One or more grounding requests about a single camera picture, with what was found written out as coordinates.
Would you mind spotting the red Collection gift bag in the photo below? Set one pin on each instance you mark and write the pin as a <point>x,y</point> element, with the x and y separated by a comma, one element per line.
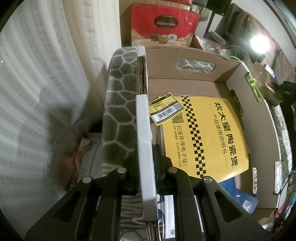
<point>157,23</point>

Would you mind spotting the white curtain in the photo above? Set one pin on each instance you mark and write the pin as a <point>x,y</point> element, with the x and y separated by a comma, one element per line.
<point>54,60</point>

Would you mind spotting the bright desk lamp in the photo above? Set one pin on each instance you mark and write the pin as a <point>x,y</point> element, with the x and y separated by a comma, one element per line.
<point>260,44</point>

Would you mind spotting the cardboard box with handles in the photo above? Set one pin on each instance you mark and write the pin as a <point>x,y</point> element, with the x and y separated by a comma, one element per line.
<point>190,71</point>

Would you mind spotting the grey honeycomb pattern blanket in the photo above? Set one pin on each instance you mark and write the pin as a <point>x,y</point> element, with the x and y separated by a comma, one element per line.
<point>119,135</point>

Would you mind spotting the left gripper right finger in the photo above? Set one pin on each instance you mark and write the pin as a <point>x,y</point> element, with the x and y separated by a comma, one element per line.
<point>169,179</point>

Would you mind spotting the yellow checkered manual booklet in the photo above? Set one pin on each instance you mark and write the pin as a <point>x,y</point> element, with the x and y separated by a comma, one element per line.
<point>201,135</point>

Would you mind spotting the left black speaker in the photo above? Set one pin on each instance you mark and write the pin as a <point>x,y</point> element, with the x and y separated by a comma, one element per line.
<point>217,7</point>

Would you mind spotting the gold snack package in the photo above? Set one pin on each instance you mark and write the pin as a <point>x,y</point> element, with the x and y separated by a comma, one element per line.
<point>265,84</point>

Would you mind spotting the blue gradient mask package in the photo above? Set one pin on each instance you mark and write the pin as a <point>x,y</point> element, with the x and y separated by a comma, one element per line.
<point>180,218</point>

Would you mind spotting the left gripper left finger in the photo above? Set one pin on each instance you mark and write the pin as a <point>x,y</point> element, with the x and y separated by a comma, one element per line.
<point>125,179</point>

